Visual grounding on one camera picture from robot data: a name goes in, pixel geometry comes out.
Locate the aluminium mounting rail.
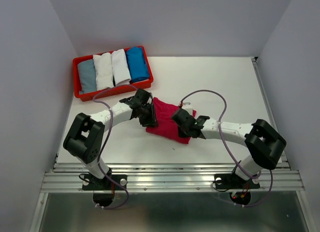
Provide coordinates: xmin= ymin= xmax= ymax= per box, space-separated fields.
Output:
xmin=40 ymin=162 xmax=305 ymax=193

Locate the grey rolled t-shirt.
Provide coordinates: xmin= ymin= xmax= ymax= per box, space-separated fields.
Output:
xmin=77 ymin=59 xmax=97 ymax=94

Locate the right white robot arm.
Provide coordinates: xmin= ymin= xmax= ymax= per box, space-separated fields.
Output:
xmin=171 ymin=108 xmax=287 ymax=187

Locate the blue rolled t-shirt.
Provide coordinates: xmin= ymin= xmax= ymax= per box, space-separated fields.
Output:
xmin=125 ymin=47 xmax=150 ymax=83

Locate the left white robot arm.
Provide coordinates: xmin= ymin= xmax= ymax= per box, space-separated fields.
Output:
xmin=63 ymin=89 xmax=158 ymax=189

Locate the pink t-shirt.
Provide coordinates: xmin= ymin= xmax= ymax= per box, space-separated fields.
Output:
xmin=145 ymin=97 xmax=191 ymax=144

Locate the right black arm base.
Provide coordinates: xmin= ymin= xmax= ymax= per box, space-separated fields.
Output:
xmin=211 ymin=169 xmax=261 ymax=192

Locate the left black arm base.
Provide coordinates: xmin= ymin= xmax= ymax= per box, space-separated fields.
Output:
xmin=78 ymin=173 xmax=128 ymax=191

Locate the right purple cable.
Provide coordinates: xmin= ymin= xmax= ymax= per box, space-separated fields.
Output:
xmin=181 ymin=89 xmax=274 ymax=208

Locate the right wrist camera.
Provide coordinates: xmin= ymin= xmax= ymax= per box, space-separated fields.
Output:
xmin=181 ymin=102 xmax=193 ymax=115

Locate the white textured rolled t-shirt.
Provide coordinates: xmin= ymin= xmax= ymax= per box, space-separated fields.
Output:
xmin=93 ymin=53 xmax=114 ymax=91

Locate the red plastic tray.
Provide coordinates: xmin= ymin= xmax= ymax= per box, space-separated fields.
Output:
xmin=72 ymin=46 xmax=154 ymax=102

